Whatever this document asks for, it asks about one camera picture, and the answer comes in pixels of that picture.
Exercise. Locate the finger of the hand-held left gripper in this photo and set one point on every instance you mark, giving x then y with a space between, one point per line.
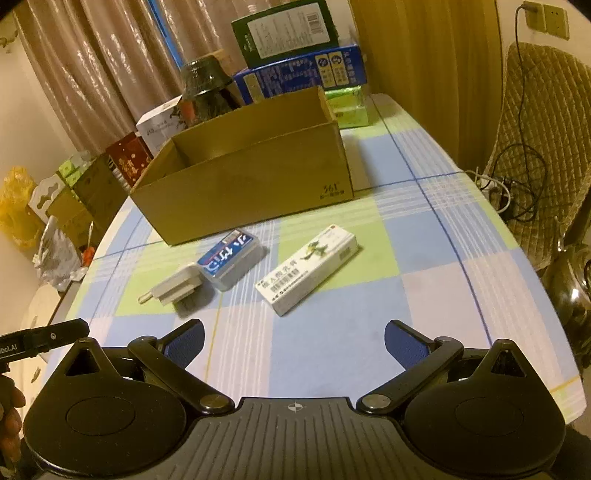
57 336

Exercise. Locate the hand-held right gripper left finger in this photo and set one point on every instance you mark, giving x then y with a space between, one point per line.
187 345

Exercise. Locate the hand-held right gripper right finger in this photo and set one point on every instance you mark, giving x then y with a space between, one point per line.
406 347

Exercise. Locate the white power adapter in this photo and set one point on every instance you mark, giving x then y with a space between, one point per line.
180 288

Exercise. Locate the small blue label box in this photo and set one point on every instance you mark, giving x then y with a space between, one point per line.
228 261

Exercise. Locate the long white medicine box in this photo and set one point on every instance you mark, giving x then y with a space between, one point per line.
309 270

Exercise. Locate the plaid covered desktop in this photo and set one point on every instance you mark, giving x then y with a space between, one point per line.
415 240

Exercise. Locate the person's left hand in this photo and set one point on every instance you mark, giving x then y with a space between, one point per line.
10 424

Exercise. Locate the white plastic bag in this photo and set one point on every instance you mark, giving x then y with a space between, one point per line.
57 258

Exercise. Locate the orange item in dark holder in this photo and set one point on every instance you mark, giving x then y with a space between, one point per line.
87 255

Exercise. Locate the yellow plastic bag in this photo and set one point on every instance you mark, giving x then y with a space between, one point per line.
14 207

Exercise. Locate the white cutout cardboard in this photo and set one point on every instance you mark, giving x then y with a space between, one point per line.
44 196

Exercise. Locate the tall brown cardboard box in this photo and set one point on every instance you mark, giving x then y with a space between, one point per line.
92 194

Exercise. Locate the green tissue packs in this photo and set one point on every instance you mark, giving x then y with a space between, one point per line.
74 168

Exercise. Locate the white power strip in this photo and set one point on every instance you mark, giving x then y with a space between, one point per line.
489 182

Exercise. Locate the red gold gift box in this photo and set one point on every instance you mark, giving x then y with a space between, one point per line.
129 161

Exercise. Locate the white humidifier box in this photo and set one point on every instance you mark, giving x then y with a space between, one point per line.
159 127

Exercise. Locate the light green pack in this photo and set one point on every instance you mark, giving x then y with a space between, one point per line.
348 107

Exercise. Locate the quilted chair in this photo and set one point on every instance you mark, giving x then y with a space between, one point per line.
545 138

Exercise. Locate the wrapped stack of dark bowls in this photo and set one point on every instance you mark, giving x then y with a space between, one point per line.
205 87

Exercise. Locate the beige patterned curtain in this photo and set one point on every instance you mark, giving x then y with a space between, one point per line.
115 60

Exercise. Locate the large blue carton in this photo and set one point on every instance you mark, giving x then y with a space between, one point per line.
300 69

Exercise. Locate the dark green carton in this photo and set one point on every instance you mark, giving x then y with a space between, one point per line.
286 32

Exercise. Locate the wall socket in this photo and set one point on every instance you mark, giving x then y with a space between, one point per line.
549 18

